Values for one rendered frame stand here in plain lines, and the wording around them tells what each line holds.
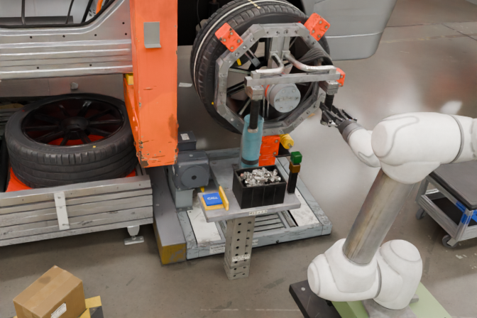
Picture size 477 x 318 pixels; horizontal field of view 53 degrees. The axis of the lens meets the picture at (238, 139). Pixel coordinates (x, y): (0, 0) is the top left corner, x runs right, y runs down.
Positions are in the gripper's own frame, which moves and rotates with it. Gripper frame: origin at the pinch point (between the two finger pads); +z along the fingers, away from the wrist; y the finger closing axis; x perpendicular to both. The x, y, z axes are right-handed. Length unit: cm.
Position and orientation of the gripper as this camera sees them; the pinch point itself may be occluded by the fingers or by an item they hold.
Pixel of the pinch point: (328, 107)
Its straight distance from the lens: 211.6
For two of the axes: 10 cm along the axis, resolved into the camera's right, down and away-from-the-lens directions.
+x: 0.7, -8.5, -5.2
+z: -3.0, -5.2, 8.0
